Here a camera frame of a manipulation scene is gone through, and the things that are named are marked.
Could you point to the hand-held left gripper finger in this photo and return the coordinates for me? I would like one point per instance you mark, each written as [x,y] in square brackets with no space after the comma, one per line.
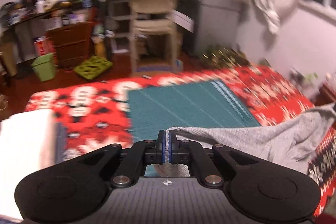
[170,146]
[164,145]

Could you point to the grey polo shirt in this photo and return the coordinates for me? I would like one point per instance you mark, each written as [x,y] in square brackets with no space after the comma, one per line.
[249,142]

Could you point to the green cutting mat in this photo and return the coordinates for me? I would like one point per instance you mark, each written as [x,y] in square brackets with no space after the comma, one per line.
[189,108]

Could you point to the red patterned blanket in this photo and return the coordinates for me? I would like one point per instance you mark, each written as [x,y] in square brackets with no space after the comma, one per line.
[99,113]

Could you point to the cardboard box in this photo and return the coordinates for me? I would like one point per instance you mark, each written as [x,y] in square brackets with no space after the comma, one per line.
[157,66]

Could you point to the folded blue jeans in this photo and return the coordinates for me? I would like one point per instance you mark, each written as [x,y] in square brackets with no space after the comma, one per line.
[61,140]

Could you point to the green tinsel garland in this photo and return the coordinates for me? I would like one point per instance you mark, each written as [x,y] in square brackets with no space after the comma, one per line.
[223,57]

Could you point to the lime green flat crate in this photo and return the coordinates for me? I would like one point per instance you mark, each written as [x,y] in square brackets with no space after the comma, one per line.
[92,66]

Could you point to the white flat box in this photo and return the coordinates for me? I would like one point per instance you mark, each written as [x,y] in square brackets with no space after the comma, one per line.
[183,20]

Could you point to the grey refrigerator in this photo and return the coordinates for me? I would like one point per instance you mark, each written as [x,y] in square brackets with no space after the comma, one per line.
[218,24]

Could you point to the black desk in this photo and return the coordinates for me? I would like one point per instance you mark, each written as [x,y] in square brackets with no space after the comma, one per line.
[103,24]

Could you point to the brown wooden drawer cabinet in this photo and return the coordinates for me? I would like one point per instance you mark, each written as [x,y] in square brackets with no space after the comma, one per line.
[71,43]

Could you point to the white folded garment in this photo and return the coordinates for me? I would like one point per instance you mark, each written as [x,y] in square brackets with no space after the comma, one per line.
[23,150]

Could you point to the green waste bin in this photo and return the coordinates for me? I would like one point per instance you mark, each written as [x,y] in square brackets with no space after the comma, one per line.
[44,69]

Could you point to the beige plastic chair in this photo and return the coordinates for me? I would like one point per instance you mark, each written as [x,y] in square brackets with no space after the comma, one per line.
[152,3]

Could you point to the red and white box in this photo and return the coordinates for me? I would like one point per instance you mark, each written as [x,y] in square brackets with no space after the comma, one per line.
[42,47]

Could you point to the dark wooden nightstand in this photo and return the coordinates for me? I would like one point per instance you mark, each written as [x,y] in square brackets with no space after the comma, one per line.
[328,95]

